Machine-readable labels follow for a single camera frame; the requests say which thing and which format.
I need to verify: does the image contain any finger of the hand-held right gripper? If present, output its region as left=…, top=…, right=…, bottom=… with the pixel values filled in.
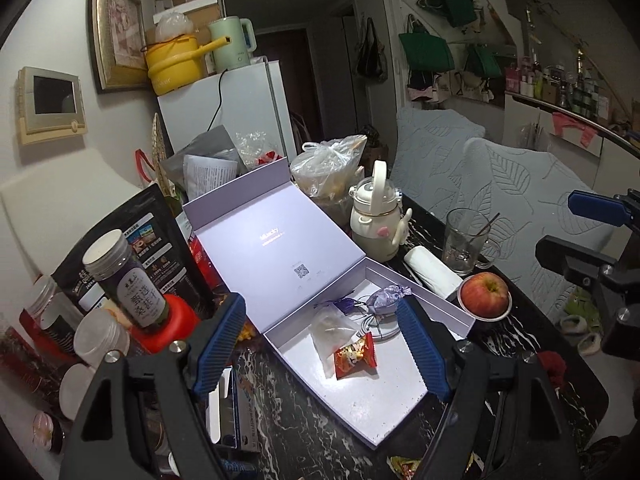
left=535, top=235, right=621, bottom=291
left=567, top=187, right=640, bottom=228

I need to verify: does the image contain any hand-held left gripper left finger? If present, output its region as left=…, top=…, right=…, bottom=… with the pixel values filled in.
left=59, top=291, right=248, bottom=480

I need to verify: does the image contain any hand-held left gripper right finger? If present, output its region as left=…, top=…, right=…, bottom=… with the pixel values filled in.
left=395, top=295, right=583, bottom=480

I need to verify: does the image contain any red candy packet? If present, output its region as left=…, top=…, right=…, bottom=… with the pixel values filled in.
left=333, top=331, right=376, bottom=382

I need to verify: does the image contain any red fuzzy sock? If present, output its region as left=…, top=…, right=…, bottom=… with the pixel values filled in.
left=537, top=350, right=568, bottom=391

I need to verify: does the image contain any clear plastic bag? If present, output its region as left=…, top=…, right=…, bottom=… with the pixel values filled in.
left=310, top=305, right=363, bottom=378

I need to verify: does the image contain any green snack packet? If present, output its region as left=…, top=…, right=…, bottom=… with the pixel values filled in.
left=387, top=455, right=431, bottom=478

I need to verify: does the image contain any lavender gift box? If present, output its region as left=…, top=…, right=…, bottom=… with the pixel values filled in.
left=182, top=156, right=477, bottom=448

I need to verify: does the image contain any red container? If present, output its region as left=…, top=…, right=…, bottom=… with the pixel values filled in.
left=127, top=292, right=201, bottom=356

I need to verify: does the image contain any white cabinet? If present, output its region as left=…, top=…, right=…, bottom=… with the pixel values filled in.
left=502, top=92, right=640, bottom=176

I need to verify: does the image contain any blue white small box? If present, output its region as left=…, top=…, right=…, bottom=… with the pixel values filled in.
left=207, top=367, right=261, bottom=453

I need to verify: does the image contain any grey leaf-pattern chair cover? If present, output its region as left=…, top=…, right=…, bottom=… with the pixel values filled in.
left=462, top=137, right=621, bottom=311
left=390, top=107, right=486, bottom=221

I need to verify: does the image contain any metal bowl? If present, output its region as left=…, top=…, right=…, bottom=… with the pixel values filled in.
left=457, top=292, right=513, bottom=333

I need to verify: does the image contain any white cloth roll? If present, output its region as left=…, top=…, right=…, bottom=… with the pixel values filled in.
left=404, top=246, right=463, bottom=297

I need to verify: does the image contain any pink cloth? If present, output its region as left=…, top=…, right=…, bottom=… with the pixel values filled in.
left=550, top=112, right=598, bottom=148

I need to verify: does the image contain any red apple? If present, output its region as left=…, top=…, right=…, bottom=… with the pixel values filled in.
left=460, top=271, right=510, bottom=318

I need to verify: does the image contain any metal spoon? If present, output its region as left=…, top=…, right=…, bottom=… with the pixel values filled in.
left=472, top=212, right=501, bottom=238

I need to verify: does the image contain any glass mug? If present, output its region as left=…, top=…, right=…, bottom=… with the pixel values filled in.
left=442, top=207, right=502, bottom=277

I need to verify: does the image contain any dark tea jar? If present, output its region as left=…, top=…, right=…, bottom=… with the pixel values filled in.
left=82, top=230, right=171, bottom=331

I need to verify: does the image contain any clear plastic jar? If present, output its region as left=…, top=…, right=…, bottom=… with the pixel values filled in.
left=74, top=307, right=131, bottom=368

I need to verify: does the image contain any black coffee bag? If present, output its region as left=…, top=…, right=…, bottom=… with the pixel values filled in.
left=50, top=182, right=211, bottom=326

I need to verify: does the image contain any row of small bottles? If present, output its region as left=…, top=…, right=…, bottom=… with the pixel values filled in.
left=505, top=50, right=616, bottom=121

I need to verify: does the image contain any cream cartoon water bottle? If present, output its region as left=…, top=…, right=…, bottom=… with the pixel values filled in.
left=348, top=159, right=415, bottom=263

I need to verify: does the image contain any printed paper sheet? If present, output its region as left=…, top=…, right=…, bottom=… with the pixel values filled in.
left=182, top=154, right=240, bottom=206

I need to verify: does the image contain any grey plastic pouch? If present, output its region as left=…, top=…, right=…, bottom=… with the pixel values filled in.
left=162, top=125, right=241, bottom=201

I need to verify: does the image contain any plastic bag of food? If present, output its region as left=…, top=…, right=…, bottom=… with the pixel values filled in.
left=290, top=135, right=368, bottom=198

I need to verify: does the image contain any woven straw fan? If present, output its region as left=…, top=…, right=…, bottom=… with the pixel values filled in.
left=150, top=112, right=173, bottom=196

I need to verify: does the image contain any white fridge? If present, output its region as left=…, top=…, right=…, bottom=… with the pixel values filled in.
left=157, top=57, right=297, bottom=161

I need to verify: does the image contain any black hanging handbag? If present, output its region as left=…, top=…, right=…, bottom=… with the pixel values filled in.
left=356, top=17, right=390, bottom=83

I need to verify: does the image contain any yellow pot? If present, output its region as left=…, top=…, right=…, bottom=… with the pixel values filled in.
left=142, top=32, right=233, bottom=96

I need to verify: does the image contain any pale green electric kettle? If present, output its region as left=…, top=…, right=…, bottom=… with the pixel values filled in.
left=207, top=16, right=256, bottom=73

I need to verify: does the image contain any framed picture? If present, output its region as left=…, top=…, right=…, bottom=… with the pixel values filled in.
left=89, top=0, right=147, bottom=93

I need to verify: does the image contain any large cardboard box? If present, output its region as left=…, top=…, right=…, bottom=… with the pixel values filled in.
left=152, top=0, right=223, bottom=43

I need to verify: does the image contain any white cable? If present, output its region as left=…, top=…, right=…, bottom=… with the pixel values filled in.
left=357, top=310, right=401, bottom=343

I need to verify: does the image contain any wall intercom panel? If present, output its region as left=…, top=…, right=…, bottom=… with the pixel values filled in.
left=17, top=66, right=88, bottom=147

